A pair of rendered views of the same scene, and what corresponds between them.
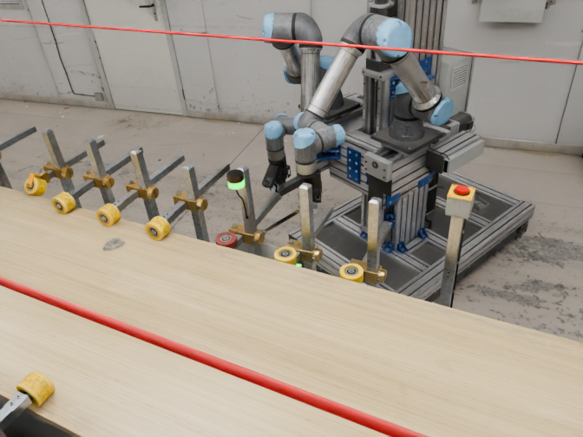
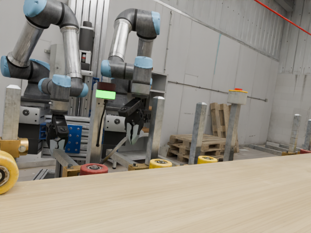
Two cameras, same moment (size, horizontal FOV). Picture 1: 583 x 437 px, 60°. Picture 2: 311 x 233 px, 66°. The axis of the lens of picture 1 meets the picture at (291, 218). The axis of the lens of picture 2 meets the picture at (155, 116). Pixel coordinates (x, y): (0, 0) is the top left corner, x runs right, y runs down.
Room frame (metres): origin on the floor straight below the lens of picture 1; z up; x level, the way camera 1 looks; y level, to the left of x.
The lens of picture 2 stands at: (1.07, 0.81, 1.13)
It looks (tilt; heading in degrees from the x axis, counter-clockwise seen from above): 4 degrees down; 294
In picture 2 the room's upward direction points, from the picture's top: 7 degrees clockwise
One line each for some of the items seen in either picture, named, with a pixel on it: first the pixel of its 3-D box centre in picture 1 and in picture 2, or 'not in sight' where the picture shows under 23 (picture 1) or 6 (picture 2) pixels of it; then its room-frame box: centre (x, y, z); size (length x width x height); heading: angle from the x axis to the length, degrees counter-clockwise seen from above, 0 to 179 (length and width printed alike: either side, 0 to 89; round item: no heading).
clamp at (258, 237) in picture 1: (246, 235); (85, 174); (1.59, 0.18, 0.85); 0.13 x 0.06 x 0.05; 61
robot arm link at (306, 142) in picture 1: (305, 146); (142, 70); (1.55, -0.07, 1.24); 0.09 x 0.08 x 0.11; 119
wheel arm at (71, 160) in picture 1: (75, 158); not in sight; (2.19, 1.01, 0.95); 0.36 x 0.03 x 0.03; 151
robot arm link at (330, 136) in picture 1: (325, 136); (138, 72); (1.62, -0.15, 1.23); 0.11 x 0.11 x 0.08; 29
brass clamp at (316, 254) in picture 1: (304, 251); (145, 171); (1.47, -0.04, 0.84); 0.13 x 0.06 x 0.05; 61
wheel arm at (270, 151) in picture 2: not in sight; (276, 153); (0.95, -1.16, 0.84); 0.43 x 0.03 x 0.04; 151
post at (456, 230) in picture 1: (450, 267); (230, 145); (1.21, -0.50, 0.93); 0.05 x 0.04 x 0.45; 61
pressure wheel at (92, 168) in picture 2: (227, 248); (92, 184); (1.50, 0.25, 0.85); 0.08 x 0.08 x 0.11
